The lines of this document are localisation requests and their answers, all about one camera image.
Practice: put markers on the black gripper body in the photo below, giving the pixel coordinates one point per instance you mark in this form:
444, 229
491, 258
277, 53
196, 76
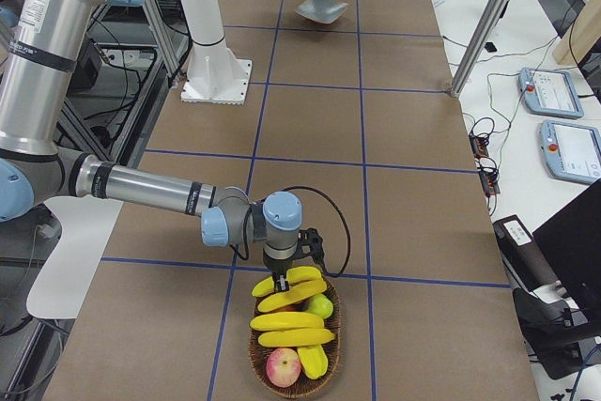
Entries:
278, 268

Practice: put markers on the black monitor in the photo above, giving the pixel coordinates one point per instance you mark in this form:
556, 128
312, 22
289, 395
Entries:
570, 243

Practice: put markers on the black box with label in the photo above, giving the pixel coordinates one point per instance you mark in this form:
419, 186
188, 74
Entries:
523, 255

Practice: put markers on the white chair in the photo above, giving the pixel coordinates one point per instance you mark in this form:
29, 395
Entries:
87, 223

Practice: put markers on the green pear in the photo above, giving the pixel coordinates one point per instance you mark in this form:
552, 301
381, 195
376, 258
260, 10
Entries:
319, 305

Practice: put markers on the lower teach pendant tablet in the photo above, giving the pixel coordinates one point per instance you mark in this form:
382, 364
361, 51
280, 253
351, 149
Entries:
571, 152

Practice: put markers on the yellow banana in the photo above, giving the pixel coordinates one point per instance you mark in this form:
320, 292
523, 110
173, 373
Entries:
294, 294
281, 321
296, 338
294, 276

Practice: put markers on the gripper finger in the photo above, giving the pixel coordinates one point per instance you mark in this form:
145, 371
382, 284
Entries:
276, 283
283, 284

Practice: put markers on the grey square plate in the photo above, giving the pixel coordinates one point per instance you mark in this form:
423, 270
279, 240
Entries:
321, 11

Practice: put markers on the teach pendant tablet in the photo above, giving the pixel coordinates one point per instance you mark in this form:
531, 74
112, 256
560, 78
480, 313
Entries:
550, 93
571, 152

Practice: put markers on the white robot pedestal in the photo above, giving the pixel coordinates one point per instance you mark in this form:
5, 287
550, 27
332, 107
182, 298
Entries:
214, 74

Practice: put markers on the yellow starfruit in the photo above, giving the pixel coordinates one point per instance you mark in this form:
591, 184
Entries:
313, 360

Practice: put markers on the brown wicker basket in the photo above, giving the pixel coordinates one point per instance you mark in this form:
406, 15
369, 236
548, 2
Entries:
303, 387

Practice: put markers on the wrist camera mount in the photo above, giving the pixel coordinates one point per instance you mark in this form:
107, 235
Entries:
310, 244

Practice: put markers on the orange circuit board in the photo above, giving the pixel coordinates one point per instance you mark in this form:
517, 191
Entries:
489, 183
478, 146

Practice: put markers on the small black box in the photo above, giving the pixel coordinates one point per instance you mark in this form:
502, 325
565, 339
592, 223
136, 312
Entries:
490, 47

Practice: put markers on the pink apple near end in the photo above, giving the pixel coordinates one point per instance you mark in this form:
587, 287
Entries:
283, 367

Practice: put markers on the upper teach pendant tablet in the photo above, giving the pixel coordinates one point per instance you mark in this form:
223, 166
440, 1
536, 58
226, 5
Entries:
550, 93

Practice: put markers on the aluminium frame post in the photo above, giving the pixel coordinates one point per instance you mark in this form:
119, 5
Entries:
488, 20

